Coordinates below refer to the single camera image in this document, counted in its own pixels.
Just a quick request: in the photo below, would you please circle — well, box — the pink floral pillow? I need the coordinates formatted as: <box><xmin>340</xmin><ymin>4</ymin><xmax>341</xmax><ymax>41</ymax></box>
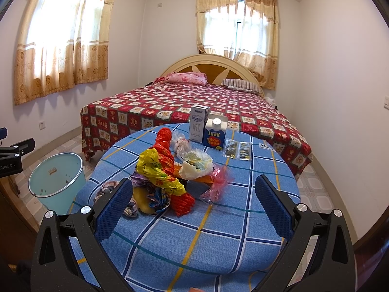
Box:
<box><xmin>152</xmin><ymin>72</ymin><xmax>208</xmax><ymax>86</ymax></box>

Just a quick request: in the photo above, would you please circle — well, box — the red foam fruit net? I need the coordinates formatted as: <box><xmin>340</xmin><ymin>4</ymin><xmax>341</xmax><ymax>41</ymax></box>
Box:
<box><xmin>152</xmin><ymin>127</ymin><xmax>195</xmax><ymax>217</ymax></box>

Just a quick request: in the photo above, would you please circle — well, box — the left window beige curtain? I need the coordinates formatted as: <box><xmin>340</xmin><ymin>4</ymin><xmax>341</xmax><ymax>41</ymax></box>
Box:
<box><xmin>13</xmin><ymin>0</ymin><xmax>115</xmax><ymax>106</ymax></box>

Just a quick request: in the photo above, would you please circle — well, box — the back window beige curtain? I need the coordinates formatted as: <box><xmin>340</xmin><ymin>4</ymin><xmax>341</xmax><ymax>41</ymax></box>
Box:
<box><xmin>195</xmin><ymin>0</ymin><xmax>280</xmax><ymax>90</ymax></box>

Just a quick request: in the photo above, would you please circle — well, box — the pink plastic bag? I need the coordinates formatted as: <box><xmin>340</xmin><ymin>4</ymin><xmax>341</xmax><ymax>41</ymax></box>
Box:
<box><xmin>200</xmin><ymin>165</ymin><xmax>233</xmax><ymax>204</ymax></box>

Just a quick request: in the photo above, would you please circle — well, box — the purple snack wrapper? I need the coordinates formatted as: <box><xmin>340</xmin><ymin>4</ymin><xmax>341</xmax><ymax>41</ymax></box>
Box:
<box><xmin>92</xmin><ymin>173</ymin><xmax>171</xmax><ymax>219</ymax></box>

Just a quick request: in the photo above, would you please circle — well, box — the blue Look milk carton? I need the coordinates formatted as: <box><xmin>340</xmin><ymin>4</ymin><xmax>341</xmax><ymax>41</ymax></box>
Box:
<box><xmin>203</xmin><ymin>115</ymin><xmax>228</xmax><ymax>150</ymax></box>

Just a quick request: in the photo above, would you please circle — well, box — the wall power socket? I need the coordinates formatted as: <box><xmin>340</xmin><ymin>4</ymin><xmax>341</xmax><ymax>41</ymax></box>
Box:
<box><xmin>38</xmin><ymin>121</ymin><xmax>45</xmax><ymax>130</ymax></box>

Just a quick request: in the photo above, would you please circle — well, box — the light blue trash bin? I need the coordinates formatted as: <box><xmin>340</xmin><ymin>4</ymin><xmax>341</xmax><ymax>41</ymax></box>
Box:
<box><xmin>28</xmin><ymin>152</ymin><xmax>86</xmax><ymax>215</ymax></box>

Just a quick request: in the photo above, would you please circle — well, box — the window beige curtain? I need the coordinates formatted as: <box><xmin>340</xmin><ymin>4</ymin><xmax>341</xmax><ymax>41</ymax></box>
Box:
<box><xmin>195</xmin><ymin>0</ymin><xmax>280</xmax><ymax>90</ymax></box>
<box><xmin>13</xmin><ymin>0</ymin><xmax>115</xmax><ymax>106</ymax></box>

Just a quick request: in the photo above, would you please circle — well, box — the right clear snack packet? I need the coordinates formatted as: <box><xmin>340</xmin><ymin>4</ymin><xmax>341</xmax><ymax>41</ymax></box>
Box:
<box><xmin>237</xmin><ymin>142</ymin><xmax>252</xmax><ymax>161</ymax></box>

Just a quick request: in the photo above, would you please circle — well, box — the clear snack packet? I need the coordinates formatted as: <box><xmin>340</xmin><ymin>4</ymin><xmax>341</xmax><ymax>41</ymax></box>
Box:
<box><xmin>237</xmin><ymin>142</ymin><xmax>252</xmax><ymax>161</ymax></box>
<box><xmin>223</xmin><ymin>139</ymin><xmax>239</xmax><ymax>159</ymax></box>

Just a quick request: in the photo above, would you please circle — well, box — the left clear snack packet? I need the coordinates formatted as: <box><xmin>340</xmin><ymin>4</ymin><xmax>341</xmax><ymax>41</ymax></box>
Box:
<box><xmin>223</xmin><ymin>139</ymin><xmax>239</xmax><ymax>159</ymax></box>

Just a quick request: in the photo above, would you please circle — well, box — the yellow red plastic wrapper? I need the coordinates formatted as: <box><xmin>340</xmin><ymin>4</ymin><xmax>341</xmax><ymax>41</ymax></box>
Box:
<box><xmin>136</xmin><ymin>148</ymin><xmax>186</xmax><ymax>196</ymax></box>

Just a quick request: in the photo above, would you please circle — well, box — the yellow sponge piece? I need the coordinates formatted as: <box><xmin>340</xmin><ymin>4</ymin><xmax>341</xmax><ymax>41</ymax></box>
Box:
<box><xmin>133</xmin><ymin>187</ymin><xmax>156</xmax><ymax>214</ymax></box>

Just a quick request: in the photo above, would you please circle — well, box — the tall white milk carton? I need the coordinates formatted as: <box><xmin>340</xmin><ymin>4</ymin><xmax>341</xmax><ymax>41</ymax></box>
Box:
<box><xmin>189</xmin><ymin>104</ymin><xmax>210</xmax><ymax>144</ymax></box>

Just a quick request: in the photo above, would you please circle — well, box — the striped pillow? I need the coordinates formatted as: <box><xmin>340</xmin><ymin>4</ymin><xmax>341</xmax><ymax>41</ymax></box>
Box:
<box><xmin>221</xmin><ymin>78</ymin><xmax>262</xmax><ymax>94</ymax></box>

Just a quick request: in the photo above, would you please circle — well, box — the clear bag with red print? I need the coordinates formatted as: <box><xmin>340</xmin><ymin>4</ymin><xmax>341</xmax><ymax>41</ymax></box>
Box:
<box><xmin>170</xmin><ymin>130</ymin><xmax>192</xmax><ymax>160</ymax></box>

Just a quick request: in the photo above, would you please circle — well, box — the cream wooden headboard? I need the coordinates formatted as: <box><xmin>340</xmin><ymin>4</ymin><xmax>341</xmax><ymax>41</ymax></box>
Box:
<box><xmin>160</xmin><ymin>54</ymin><xmax>265</xmax><ymax>97</ymax></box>

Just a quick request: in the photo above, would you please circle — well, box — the blue checked tablecloth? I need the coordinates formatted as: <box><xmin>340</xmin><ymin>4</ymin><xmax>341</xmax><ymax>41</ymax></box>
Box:
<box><xmin>68</xmin><ymin>122</ymin><xmax>302</xmax><ymax>292</ymax></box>

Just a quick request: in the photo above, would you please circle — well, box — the red patterned bedspread bed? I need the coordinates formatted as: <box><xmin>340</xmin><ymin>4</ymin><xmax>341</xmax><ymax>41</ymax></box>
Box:
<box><xmin>80</xmin><ymin>80</ymin><xmax>313</xmax><ymax>179</ymax></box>

